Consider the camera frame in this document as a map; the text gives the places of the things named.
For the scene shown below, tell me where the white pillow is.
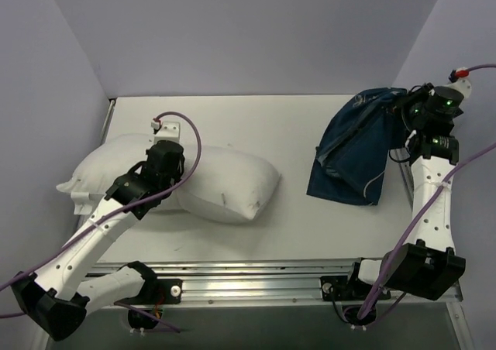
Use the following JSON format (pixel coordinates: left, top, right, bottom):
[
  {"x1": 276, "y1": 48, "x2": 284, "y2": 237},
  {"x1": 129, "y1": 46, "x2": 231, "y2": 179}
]
[{"x1": 56, "y1": 133, "x2": 281, "y2": 224}]

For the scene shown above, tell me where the blue embroidered pillowcase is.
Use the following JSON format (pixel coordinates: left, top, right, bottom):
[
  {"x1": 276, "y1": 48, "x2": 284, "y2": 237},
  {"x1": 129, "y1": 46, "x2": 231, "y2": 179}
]
[{"x1": 306, "y1": 87, "x2": 408, "y2": 206}]

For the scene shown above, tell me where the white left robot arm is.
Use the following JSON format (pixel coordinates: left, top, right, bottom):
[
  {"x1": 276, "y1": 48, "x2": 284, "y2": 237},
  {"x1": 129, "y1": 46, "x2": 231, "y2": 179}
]
[{"x1": 11, "y1": 140, "x2": 184, "y2": 341}]

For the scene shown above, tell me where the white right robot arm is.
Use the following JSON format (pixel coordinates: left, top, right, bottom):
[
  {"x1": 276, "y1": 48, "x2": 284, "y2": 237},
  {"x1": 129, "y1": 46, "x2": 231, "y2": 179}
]
[{"x1": 344, "y1": 79, "x2": 471, "y2": 300}]

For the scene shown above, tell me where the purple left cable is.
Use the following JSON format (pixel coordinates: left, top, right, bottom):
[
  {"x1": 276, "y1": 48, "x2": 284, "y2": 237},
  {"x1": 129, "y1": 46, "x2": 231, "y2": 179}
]
[{"x1": 0, "y1": 111, "x2": 202, "y2": 334}]

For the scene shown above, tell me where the purple cable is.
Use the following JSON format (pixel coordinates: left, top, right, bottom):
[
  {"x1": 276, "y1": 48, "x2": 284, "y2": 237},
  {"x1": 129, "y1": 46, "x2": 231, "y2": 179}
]
[
  {"x1": 0, "y1": 111, "x2": 202, "y2": 334},
  {"x1": 356, "y1": 63, "x2": 496, "y2": 322}
]

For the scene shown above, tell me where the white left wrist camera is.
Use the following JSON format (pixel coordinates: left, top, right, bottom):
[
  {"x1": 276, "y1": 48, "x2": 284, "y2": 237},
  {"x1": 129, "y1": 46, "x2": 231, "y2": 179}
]
[{"x1": 151, "y1": 119, "x2": 181, "y2": 145}]

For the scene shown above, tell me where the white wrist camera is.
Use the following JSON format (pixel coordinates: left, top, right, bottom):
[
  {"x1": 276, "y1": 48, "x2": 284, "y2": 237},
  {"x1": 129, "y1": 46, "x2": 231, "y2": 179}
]
[
  {"x1": 448, "y1": 67, "x2": 473, "y2": 99},
  {"x1": 151, "y1": 119, "x2": 181, "y2": 145}
]

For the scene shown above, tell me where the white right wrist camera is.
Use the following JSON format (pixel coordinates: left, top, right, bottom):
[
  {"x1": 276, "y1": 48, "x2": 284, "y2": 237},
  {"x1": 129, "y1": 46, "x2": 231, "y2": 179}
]
[{"x1": 448, "y1": 67, "x2": 473, "y2": 99}]

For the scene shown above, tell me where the aluminium right side rail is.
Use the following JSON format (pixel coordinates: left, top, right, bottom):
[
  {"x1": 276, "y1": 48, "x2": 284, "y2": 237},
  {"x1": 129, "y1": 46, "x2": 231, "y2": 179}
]
[{"x1": 374, "y1": 94, "x2": 464, "y2": 300}]

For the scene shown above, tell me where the aluminium rail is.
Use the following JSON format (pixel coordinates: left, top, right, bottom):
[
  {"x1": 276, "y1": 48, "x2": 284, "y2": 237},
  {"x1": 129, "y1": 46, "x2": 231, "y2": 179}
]
[
  {"x1": 374, "y1": 94, "x2": 464, "y2": 300},
  {"x1": 71, "y1": 98, "x2": 117, "y2": 242},
  {"x1": 84, "y1": 257, "x2": 464, "y2": 308}
]

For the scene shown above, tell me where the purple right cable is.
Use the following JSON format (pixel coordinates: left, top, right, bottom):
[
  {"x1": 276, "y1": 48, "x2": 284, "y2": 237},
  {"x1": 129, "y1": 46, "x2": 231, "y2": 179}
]
[{"x1": 356, "y1": 63, "x2": 496, "y2": 322}]

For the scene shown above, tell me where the aluminium left side rail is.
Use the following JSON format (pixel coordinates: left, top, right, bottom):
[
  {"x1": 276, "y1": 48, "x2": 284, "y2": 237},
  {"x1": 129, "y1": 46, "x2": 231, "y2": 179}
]
[{"x1": 71, "y1": 98, "x2": 117, "y2": 242}]

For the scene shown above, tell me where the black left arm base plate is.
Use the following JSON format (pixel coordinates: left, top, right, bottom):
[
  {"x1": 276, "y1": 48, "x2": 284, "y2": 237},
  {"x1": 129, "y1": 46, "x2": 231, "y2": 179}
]
[{"x1": 125, "y1": 262, "x2": 183, "y2": 306}]

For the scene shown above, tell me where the aluminium front rail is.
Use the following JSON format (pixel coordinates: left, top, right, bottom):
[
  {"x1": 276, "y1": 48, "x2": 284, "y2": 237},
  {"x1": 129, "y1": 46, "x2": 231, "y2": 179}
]
[{"x1": 84, "y1": 257, "x2": 464, "y2": 308}]

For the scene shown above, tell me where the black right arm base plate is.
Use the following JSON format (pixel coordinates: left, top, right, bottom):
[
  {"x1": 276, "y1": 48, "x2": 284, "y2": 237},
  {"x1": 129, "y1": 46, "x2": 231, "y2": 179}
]
[{"x1": 319, "y1": 275, "x2": 371, "y2": 301}]

